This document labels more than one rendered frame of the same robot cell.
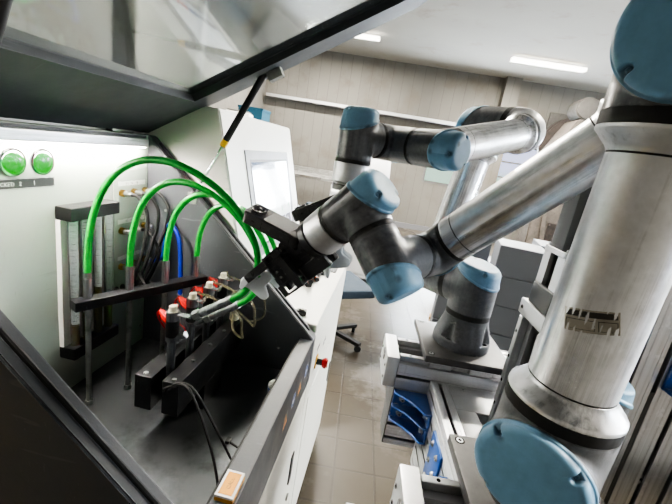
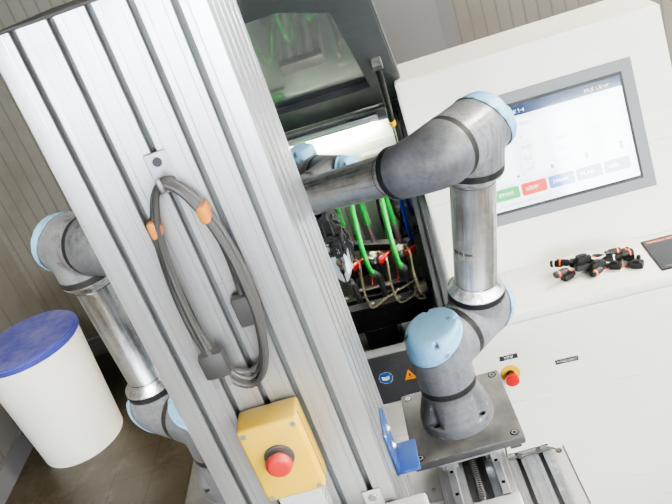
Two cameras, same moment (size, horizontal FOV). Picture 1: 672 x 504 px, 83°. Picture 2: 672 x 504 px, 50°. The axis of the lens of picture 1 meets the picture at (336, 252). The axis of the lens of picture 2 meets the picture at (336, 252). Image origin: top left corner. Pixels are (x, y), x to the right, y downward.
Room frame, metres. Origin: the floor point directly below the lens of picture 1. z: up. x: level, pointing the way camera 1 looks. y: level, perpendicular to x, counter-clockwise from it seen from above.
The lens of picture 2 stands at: (0.93, -1.59, 2.05)
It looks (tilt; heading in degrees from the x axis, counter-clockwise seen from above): 25 degrees down; 94
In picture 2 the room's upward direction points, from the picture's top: 20 degrees counter-clockwise
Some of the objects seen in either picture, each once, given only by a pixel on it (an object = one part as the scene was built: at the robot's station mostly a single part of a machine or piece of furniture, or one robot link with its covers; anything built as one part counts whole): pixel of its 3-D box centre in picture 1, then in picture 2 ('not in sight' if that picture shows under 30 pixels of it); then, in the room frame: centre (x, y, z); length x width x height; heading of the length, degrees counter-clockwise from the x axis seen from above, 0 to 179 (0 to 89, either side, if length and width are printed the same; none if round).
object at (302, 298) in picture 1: (307, 285); (583, 277); (1.41, 0.09, 0.96); 0.70 x 0.22 x 0.03; 173
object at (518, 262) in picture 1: (500, 300); not in sight; (2.99, -1.40, 0.51); 1.03 x 0.69 x 1.02; 76
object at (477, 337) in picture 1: (464, 325); (452, 396); (0.97, -0.38, 1.09); 0.15 x 0.15 x 0.10
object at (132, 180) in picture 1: (135, 227); (388, 186); (1.00, 0.55, 1.20); 0.13 x 0.03 x 0.31; 173
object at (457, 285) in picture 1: (472, 284); (440, 348); (0.97, -0.37, 1.20); 0.13 x 0.12 x 0.14; 42
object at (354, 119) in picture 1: (358, 136); (306, 170); (0.82, -0.01, 1.53); 0.09 x 0.08 x 0.11; 132
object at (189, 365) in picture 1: (196, 367); (379, 318); (0.85, 0.30, 0.91); 0.34 x 0.10 x 0.15; 173
